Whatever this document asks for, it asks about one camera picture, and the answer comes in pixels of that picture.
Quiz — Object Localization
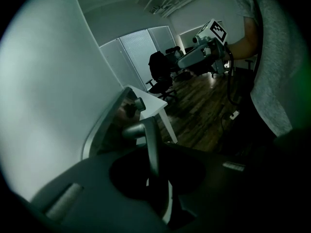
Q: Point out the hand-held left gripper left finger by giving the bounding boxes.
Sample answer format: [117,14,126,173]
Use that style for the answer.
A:
[31,150,171,233]

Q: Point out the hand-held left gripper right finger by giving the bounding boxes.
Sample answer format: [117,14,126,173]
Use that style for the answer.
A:
[160,143,280,233]

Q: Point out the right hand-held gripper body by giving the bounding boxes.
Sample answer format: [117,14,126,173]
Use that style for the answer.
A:
[193,18,234,76]

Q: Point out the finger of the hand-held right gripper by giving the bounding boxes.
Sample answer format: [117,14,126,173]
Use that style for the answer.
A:
[175,46,207,69]

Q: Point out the metal door handle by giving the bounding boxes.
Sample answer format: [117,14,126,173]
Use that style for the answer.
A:
[82,86,161,180]

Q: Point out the person's right forearm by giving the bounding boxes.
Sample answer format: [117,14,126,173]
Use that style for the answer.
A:
[227,16,259,61]

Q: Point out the white ceiling pipes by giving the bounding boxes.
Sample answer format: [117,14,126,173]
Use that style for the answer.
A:
[145,0,229,19]

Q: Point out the long white desk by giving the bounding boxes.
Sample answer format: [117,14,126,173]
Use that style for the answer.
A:
[125,83,178,146]

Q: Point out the person in grey shirt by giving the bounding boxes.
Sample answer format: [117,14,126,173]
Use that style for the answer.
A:
[230,0,307,137]

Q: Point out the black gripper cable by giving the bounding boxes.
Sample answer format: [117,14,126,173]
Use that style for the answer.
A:
[225,45,242,107]

